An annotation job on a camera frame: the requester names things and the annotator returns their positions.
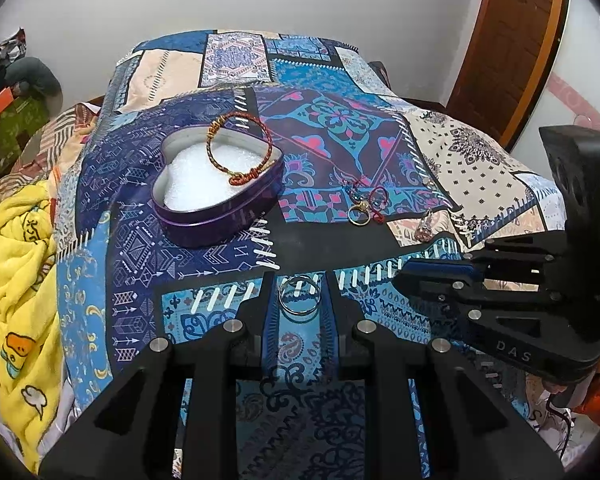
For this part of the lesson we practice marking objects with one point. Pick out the grey cloth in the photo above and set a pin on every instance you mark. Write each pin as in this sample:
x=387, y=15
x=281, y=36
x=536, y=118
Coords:
x=32, y=75

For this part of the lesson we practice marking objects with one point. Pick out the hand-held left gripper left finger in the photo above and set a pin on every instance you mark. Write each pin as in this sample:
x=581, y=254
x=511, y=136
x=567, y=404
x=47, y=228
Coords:
x=270, y=312

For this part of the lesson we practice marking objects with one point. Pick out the purple heart-shaped tin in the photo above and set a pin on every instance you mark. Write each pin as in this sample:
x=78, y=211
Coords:
x=215, y=212

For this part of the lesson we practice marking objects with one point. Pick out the blue patchwork blanket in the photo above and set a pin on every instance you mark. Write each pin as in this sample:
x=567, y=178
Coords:
x=330, y=125

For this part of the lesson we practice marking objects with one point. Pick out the white foam liner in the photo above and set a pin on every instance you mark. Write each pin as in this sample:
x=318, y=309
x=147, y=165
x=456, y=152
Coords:
x=200, y=175

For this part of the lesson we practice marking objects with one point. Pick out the silver bangle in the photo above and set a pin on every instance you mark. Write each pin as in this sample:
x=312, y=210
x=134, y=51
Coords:
x=300, y=296

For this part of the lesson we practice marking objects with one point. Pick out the floral cloth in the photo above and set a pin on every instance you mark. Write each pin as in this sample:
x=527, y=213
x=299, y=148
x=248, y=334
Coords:
x=2, y=52

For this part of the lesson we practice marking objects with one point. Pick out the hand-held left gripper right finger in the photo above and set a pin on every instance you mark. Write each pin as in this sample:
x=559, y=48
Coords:
x=333, y=312

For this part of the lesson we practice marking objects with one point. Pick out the green and orange box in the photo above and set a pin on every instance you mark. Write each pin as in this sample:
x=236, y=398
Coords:
x=10, y=125

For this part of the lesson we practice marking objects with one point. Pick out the yellow cartoon blanket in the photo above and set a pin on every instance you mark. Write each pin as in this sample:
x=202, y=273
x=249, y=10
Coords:
x=15, y=270

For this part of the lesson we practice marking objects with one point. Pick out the brown wooden door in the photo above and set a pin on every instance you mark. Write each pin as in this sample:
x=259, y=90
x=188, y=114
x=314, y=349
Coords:
x=505, y=45

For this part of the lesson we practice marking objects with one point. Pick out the striped beige cloth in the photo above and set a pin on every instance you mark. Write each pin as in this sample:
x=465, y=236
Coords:
x=55, y=135

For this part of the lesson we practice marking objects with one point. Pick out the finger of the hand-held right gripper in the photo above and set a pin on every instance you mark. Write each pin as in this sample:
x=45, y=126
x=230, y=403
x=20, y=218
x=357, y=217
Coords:
x=430, y=277
x=520, y=255

